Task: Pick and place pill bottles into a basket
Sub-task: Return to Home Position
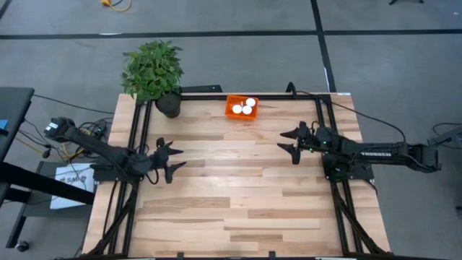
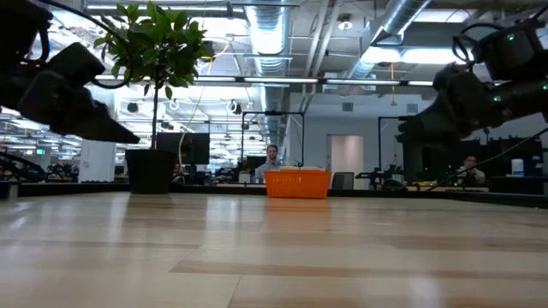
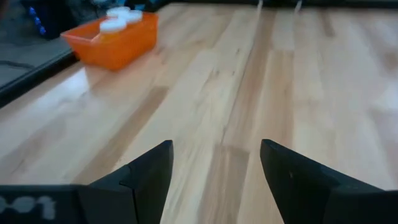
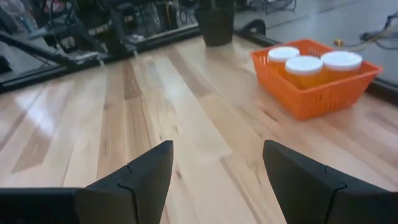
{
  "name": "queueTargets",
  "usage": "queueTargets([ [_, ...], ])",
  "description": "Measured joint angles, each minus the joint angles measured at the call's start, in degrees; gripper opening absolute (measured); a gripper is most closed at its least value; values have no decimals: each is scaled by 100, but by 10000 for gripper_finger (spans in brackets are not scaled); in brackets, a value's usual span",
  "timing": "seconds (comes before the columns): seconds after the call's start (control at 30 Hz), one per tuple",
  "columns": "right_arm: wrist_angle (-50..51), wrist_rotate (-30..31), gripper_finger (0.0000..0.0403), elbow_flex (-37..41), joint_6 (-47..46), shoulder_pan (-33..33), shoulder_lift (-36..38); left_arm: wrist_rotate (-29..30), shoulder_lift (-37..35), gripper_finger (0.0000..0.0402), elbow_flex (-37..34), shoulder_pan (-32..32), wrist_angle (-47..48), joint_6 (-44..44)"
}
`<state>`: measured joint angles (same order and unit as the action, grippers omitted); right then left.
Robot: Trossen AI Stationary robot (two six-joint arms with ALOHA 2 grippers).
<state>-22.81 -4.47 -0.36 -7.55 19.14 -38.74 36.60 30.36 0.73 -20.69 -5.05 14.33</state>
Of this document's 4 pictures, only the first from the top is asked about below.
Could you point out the orange plastic basket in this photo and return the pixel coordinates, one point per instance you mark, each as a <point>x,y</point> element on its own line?
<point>231,115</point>

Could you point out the black side desk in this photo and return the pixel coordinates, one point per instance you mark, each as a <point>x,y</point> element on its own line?
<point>14,108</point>

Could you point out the amber pill bottle white cap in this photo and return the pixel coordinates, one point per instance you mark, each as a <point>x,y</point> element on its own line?
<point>250,102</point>
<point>237,108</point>
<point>247,109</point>

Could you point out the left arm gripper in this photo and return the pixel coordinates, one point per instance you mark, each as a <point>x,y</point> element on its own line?
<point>159,159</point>

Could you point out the grey floor stand base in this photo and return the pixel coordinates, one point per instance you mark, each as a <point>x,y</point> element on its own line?
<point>449,136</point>

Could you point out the black edge bracket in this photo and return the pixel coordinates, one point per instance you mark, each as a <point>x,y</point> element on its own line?
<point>180,255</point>
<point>272,255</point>

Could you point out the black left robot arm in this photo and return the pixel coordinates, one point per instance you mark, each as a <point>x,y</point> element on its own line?
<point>94,146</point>

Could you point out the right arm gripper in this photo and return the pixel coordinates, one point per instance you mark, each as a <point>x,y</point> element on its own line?
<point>312,141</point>

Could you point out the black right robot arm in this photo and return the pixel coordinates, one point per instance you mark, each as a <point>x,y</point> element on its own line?
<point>379,153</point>

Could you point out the black plant pot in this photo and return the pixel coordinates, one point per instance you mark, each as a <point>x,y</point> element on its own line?
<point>169,106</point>

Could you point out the black flat bar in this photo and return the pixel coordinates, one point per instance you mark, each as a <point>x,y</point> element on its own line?
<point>202,89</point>

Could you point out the green leafy plant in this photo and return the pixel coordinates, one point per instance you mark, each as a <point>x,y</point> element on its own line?
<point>151,68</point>

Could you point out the black aluminium rig frame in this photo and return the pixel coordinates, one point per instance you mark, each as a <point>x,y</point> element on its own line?
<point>202,97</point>

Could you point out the white printed paper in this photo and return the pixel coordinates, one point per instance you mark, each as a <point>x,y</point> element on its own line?
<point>74,187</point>

